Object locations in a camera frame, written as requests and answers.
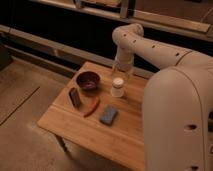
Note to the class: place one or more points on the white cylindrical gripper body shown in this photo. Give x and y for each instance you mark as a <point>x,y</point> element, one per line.
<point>123,67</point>

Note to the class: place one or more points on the white ceramic cup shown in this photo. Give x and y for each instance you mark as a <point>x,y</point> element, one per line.
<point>117,89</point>

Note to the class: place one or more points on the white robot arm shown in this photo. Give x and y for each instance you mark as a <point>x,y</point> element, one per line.
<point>177,101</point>

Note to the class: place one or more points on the dark rectangular eraser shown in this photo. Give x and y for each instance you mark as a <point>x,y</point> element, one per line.
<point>74,96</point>

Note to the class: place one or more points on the dark purple bowl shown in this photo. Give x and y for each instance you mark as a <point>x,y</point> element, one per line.
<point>88,80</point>

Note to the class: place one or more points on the orange carrot toy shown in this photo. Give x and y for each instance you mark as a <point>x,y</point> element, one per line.
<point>93,107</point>

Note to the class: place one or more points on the blue sponge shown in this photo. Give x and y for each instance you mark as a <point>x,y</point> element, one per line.
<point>108,115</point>

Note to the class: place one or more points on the wooden table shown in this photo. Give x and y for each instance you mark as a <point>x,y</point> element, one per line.
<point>122,141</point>

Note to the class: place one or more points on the metal table leg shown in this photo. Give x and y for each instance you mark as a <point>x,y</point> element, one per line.
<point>61,143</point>

